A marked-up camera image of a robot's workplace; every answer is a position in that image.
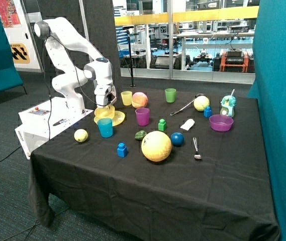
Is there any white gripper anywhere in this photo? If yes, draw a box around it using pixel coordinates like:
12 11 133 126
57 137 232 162
94 84 117 110

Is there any black ladle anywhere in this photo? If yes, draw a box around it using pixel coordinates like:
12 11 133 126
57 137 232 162
169 93 204 116

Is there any red poster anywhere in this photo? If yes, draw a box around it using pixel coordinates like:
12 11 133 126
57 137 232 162
0 0 22 28

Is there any blue toy block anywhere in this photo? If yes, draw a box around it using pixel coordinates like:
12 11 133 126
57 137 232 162
203 106 212 118
117 143 128 158

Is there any yellow plastic plate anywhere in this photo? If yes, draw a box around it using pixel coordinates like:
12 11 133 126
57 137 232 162
94 110 125 126

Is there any black marker pen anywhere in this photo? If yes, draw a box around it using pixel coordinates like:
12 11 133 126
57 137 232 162
53 119 67 126

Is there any black tablecloth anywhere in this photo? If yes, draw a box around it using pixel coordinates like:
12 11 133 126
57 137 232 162
29 89 281 240

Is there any small yellow ball left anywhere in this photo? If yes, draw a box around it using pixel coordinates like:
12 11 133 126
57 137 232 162
74 129 88 143

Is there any teal toy dispenser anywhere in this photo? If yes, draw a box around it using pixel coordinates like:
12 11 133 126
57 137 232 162
220 89 236 117

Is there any yellow ball back right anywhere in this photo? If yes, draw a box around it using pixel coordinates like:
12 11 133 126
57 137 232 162
194 96 210 112

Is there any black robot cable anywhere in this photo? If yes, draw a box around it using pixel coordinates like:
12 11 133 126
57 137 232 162
42 35 106 140

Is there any green toy block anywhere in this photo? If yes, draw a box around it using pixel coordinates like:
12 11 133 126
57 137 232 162
158 118 167 132

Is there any white folded cloth piece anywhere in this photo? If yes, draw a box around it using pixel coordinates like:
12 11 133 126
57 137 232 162
180 118 195 131

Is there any teal partition right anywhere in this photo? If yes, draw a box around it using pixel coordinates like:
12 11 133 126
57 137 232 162
248 1 286 240

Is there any large yellow smiley ball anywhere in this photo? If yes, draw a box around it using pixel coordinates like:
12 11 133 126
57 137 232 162
141 131 172 162

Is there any purple plastic bowl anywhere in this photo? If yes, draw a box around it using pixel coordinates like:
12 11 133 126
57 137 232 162
209 114 234 132

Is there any yellow plastic cup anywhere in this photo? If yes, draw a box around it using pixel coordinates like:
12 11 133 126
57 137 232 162
121 91 132 106

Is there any blue toy block back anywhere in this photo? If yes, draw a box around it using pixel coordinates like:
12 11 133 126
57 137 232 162
203 106 212 118

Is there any metal fork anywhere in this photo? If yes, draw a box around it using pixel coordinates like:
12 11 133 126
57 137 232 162
193 137 202 161

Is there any blue toy block front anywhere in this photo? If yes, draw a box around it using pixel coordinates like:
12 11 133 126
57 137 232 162
117 143 128 158

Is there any green plastic cup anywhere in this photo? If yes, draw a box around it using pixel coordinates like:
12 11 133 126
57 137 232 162
165 88 176 103

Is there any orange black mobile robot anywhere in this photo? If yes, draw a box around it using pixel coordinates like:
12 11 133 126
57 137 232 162
213 48 255 73

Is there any green toy pepper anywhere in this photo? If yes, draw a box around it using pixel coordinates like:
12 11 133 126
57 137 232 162
134 130 147 141

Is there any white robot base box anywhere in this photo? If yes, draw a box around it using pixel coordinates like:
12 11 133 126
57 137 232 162
15 97 92 159

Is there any yellow black sign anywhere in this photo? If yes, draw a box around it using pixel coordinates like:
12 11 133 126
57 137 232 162
10 43 30 64

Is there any black tripod stand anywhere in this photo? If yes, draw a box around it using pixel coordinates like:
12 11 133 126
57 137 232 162
122 25 136 87

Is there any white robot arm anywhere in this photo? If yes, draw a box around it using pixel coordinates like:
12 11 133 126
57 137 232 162
34 17 117 116

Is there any blue plastic cup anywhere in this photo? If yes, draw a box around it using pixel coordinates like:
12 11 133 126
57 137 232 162
98 118 113 138

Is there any orange pink soft ball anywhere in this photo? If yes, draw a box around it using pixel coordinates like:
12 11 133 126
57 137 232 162
132 92 148 108

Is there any dark blue ball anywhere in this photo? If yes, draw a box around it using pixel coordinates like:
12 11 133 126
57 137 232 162
170 132 184 147

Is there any magenta plastic cup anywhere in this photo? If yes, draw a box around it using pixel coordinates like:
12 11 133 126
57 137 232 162
135 107 150 126

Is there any yellow plastic bowl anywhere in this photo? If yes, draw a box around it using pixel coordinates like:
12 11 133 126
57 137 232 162
94 105 115 119

